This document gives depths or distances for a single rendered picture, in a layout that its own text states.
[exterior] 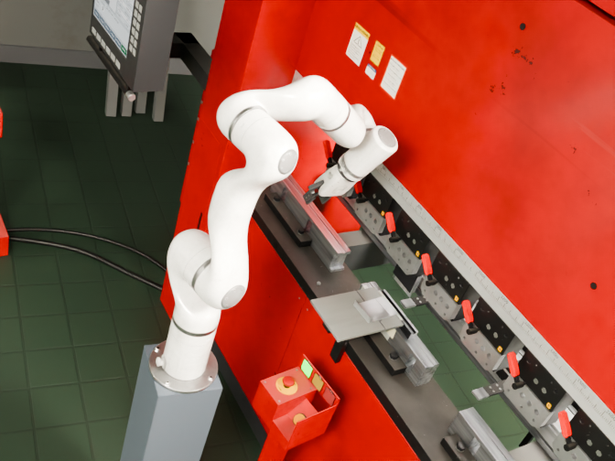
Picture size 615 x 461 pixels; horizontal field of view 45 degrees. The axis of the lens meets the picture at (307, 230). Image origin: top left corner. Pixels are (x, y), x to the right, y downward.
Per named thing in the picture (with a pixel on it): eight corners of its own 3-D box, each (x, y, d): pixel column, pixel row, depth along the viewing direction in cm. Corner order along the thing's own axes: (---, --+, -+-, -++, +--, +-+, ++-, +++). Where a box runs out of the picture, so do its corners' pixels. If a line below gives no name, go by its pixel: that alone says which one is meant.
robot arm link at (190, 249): (188, 343, 187) (207, 274, 173) (149, 295, 196) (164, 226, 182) (227, 327, 195) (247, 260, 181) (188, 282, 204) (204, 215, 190)
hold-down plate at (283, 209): (263, 198, 298) (264, 193, 296) (275, 198, 300) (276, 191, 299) (298, 248, 279) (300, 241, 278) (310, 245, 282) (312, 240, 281)
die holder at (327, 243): (269, 189, 304) (275, 171, 298) (282, 188, 307) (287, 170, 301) (330, 272, 273) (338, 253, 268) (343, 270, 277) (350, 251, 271)
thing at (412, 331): (375, 296, 255) (378, 290, 253) (382, 295, 256) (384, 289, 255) (407, 339, 243) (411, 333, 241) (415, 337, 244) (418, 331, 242)
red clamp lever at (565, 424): (561, 412, 185) (569, 452, 184) (571, 408, 187) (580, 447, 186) (555, 412, 186) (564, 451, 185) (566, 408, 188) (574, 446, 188)
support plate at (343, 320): (309, 302, 241) (310, 299, 240) (373, 288, 255) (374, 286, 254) (337, 342, 230) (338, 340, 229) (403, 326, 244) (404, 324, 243)
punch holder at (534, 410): (500, 388, 207) (526, 348, 197) (521, 381, 211) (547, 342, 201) (535, 432, 198) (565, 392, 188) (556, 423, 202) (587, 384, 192)
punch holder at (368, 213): (351, 209, 255) (367, 170, 245) (372, 207, 259) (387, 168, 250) (375, 238, 246) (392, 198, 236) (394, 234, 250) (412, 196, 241)
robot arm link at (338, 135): (302, 80, 181) (348, 128, 208) (318, 136, 175) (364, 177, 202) (335, 64, 179) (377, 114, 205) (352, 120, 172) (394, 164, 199)
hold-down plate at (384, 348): (344, 311, 259) (347, 305, 257) (357, 308, 262) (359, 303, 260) (391, 376, 241) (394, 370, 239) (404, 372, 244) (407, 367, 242)
